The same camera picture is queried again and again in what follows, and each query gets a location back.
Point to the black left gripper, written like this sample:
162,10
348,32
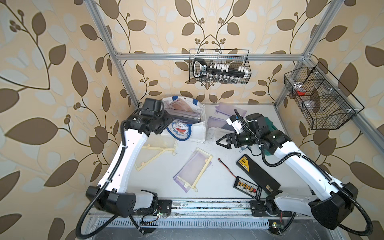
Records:
167,119

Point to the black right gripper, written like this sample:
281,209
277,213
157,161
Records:
229,140

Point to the pink mesh pouch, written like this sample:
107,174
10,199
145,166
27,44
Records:
181,105

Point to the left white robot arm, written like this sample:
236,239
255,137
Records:
111,195

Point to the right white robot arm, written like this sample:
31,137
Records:
332,201

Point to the white mesh pouch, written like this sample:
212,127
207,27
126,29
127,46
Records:
215,134

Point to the yellow mesh pouch left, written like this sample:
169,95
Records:
153,148

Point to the purple mesh pouch near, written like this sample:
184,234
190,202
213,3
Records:
218,123

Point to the white Doraemon canvas bag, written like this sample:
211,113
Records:
187,132

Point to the small purple yellow pouch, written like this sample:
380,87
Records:
190,174

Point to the green plastic tool case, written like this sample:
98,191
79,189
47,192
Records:
270,125

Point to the black box yellow label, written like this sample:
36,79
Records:
258,174

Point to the black charger board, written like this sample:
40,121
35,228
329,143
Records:
248,188

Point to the black wire basket back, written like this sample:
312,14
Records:
221,66

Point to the black wire basket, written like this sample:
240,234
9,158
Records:
221,66
325,102

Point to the black wire basket right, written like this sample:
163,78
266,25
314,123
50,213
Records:
325,102

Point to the aluminium frame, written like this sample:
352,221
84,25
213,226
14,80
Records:
289,153

